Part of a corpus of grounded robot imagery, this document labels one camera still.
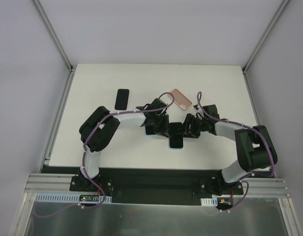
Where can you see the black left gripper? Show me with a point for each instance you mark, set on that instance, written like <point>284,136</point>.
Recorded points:
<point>161,123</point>

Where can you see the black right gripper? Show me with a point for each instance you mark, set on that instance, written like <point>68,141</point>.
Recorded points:
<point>190,125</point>

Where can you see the black phone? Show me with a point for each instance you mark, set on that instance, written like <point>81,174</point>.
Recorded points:
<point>174,129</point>
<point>122,98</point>

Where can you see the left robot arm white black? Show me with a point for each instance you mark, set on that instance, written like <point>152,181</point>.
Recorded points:
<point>98,130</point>

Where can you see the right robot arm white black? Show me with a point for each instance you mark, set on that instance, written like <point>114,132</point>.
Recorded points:
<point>254,146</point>

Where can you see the pink phone case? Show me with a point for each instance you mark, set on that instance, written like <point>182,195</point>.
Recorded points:
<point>180,99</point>

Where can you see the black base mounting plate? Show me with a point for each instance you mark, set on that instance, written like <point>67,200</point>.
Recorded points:
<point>151,186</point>

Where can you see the right white cable duct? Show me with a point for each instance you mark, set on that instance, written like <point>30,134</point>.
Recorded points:
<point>215,201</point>

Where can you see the white cable duct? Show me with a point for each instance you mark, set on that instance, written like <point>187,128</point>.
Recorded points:
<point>215,201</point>
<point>71,198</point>

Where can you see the left aluminium frame post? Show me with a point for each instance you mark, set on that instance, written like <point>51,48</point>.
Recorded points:
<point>52,33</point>

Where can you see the aluminium frame post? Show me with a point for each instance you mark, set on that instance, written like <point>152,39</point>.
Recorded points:
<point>52,33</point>
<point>265,35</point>

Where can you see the aluminium front rail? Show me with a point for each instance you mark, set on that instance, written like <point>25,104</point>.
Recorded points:
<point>60,183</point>

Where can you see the left white cable duct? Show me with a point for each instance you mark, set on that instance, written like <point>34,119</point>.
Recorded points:
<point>71,198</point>

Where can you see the right aluminium frame post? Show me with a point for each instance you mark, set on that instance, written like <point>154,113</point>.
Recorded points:
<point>265,35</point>

